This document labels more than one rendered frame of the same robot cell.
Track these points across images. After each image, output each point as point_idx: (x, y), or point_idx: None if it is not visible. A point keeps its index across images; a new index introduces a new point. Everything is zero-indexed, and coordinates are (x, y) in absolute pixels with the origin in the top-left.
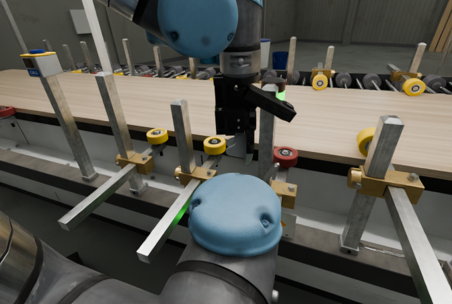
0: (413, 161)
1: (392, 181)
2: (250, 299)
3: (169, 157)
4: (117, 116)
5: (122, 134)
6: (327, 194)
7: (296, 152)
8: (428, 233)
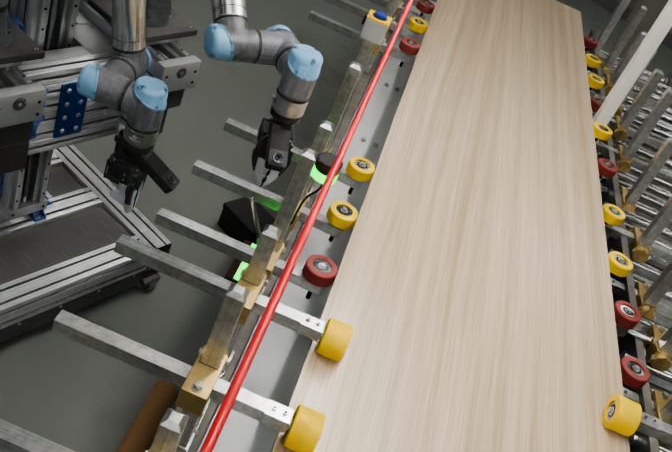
0: (309, 388)
1: (238, 282)
2: (122, 90)
3: None
4: (335, 105)
5: None
6: None
7: (322, 275)
8: None
